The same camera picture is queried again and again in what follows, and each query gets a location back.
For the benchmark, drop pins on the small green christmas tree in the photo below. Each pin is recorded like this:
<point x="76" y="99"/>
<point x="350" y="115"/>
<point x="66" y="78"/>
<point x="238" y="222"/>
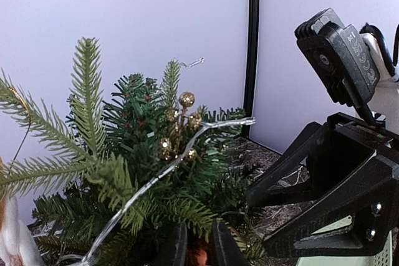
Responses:
<point x="105" y="196"/>

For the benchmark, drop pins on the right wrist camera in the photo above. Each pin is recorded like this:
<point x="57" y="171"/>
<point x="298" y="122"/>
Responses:
<point x="350" y="63"/>

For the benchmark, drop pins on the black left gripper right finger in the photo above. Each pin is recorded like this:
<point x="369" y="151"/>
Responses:
<point x="224" y="249"/>

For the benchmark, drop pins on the green perforated plastic basket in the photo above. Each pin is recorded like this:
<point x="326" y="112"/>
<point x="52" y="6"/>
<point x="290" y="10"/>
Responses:
<point x="363" y="238"/>

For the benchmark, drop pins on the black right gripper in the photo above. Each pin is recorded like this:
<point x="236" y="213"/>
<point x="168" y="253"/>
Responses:
<point x="350" y="171"/>

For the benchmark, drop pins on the red ball ornament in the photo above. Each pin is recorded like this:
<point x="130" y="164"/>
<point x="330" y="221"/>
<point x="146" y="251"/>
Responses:
<point x="197" y="255"/>

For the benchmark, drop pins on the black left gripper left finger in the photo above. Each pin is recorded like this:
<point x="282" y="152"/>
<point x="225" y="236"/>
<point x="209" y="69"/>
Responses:
<point x="173" y="252"/>

